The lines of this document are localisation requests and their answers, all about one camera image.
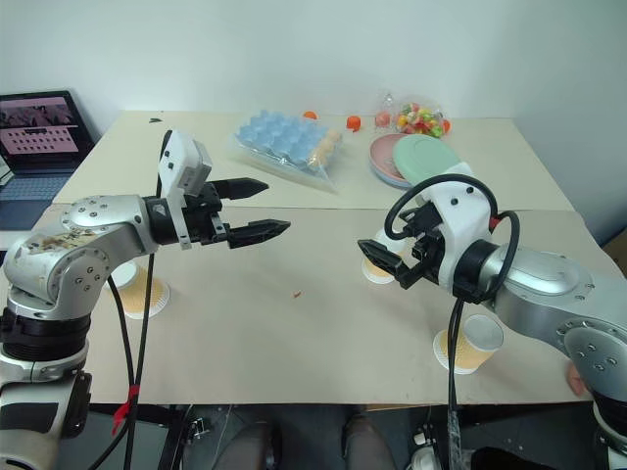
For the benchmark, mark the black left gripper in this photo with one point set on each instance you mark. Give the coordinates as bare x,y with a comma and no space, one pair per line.
206,220

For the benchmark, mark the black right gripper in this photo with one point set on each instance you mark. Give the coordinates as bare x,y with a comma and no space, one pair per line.
431,245

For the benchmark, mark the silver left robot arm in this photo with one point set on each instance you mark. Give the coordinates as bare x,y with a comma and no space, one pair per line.
98,220

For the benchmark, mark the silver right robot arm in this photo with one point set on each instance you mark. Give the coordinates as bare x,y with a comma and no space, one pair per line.
539,279

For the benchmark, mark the orange white paper cup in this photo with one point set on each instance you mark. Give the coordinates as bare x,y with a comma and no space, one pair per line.
477,343
377,275
157,294

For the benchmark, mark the blue egg tray in bag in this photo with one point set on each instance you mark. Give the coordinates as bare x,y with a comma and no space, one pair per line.
303,171

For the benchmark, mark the pale blue plate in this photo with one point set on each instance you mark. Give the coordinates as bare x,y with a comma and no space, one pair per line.
392,182

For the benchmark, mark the beige eggs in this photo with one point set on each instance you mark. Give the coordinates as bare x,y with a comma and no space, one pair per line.
325,147

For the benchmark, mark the pink plate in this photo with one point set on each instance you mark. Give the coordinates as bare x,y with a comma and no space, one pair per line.
382,152

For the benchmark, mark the small orange ball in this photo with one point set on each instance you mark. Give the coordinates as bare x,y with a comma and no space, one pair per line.
309,115

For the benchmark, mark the mint green plate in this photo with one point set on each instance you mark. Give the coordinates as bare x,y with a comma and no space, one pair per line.
431,159

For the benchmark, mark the orange bottle cap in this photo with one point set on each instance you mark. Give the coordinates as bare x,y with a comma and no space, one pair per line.
353,123

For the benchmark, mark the red small fruit toy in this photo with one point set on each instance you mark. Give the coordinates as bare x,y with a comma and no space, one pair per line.
382,119

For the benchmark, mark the clear bag of colourful candy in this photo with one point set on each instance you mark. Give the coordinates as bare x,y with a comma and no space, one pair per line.
421,120

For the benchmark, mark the open laptop computer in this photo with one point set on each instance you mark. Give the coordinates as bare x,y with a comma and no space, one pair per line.
39,127

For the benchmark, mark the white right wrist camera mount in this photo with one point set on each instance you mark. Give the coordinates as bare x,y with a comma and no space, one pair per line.
465,215

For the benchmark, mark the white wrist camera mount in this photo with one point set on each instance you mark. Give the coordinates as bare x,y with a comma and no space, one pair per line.
465,215
175,152

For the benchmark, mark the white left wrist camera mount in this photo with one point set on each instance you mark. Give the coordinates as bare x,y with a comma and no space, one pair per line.
175,152

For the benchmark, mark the black table frame leg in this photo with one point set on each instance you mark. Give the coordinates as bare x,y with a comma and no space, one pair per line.
176,440

